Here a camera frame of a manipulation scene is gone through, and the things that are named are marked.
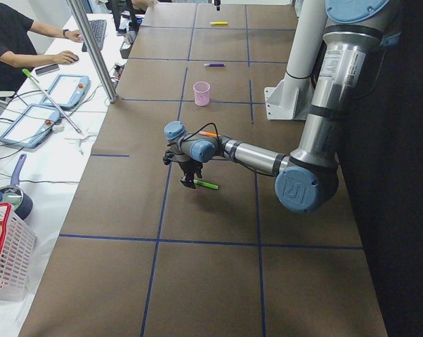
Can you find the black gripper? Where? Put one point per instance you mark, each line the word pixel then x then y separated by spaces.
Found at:
pixel 217 4
pixel 189 169

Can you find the green highlighter pen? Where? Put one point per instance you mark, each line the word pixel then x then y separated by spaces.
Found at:
pixel 206 184

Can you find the yellow highlighter pen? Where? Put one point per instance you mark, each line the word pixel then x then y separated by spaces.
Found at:
pixel 219 23

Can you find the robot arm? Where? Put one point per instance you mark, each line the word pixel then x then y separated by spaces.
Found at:
pixel 331 43

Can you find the orange highlighter pen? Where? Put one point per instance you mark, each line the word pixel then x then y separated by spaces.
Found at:
pixel 208 134

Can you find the purple highlighter pen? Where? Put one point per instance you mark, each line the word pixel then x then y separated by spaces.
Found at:
pixel 214 64

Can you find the pink mesh pen holder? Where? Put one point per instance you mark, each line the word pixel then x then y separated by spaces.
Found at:
pixel 202 93

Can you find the white pillar with base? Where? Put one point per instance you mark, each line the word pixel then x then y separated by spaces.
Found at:
pixel 291 98

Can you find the black keyboard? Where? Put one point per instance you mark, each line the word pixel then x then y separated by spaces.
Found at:
pixel 98 27

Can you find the upper teach pendant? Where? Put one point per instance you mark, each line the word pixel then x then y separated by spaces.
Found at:
pixel 67 90

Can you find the teach pendant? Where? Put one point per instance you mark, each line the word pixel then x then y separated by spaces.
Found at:
pixel 31 127
pixel 67 90

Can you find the lower teach pendant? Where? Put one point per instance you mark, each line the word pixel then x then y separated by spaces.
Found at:
pixel 31 127

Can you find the black smartphone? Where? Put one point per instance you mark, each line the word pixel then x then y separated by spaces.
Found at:
pixel 46 69

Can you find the blue frying pan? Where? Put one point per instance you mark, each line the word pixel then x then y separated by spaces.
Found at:
pixel 12 194

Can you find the white red plastic basket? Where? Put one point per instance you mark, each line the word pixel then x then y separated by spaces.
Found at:
pixel 17 241

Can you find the metal rod green tip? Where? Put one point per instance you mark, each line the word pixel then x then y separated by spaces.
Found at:
pixel 28 74

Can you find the person in black shirt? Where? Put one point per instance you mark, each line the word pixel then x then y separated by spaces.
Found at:
pixel 18 52

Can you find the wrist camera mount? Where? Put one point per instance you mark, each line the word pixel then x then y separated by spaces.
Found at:
pixel 171 156

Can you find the aluminium frame post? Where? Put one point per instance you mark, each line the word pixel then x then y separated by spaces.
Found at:
pixel 102 71

